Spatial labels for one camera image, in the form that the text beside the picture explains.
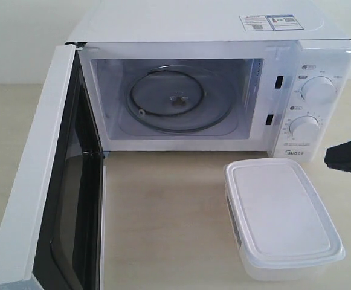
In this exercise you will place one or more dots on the lower white timer knob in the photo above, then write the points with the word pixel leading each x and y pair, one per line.
pixel 305 128

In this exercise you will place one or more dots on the glass turntable plate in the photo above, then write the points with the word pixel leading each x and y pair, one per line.
pixel 180 99

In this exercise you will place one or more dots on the white plastic lidded container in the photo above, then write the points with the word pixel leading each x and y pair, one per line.
pixel 281 226

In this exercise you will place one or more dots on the upper white control knob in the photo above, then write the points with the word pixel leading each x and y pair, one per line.
pixel 318 90

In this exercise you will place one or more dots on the white Midea microwave oven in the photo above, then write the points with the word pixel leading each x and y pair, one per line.
pixel 266 69

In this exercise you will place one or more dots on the warning label sticker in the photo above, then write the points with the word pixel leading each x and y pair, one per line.
pixel 286 22

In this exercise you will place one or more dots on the white microwave door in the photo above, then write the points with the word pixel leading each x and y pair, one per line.
pixel 52 231

